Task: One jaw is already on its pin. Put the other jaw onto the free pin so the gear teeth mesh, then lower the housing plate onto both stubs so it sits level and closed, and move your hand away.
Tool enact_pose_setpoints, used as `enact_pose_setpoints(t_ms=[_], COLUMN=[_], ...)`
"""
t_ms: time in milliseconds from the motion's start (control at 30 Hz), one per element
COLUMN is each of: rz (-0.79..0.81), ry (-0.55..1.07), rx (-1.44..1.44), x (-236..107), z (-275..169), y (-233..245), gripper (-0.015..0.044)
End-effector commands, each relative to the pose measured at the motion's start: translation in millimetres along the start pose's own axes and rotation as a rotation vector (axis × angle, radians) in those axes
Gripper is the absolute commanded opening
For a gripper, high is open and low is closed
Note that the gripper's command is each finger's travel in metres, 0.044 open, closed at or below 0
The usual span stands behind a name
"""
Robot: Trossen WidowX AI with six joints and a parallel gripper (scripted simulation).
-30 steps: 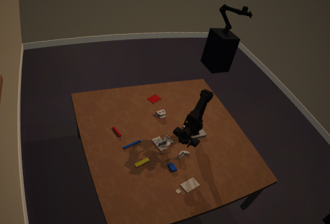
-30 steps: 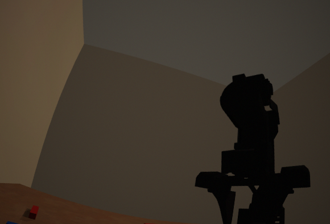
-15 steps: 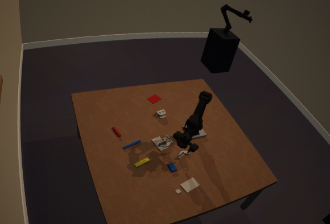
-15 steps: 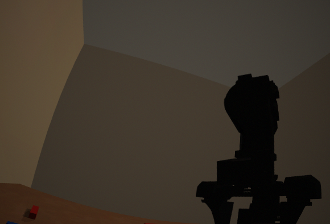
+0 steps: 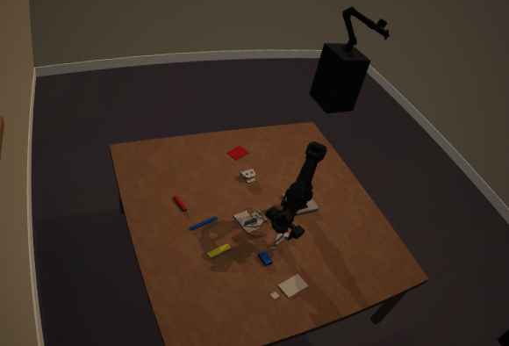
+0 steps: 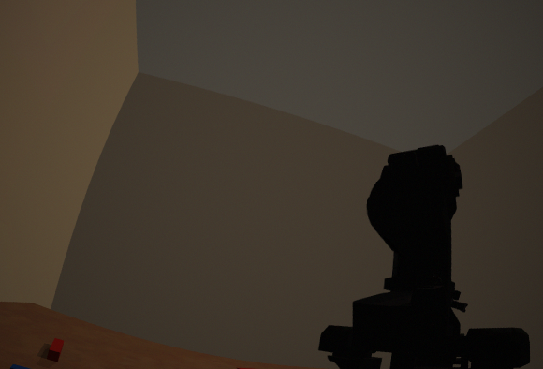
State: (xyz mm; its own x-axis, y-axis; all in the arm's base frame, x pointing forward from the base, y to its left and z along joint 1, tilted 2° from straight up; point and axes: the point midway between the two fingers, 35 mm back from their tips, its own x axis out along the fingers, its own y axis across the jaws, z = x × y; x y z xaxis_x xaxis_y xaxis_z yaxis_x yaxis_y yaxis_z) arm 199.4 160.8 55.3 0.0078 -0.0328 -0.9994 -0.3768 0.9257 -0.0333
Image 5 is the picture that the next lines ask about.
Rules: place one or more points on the yellow flat bar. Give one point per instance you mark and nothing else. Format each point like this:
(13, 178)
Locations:
(217, 251)

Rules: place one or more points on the blue bar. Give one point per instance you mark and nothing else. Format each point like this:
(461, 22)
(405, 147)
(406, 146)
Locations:
(203, 223)

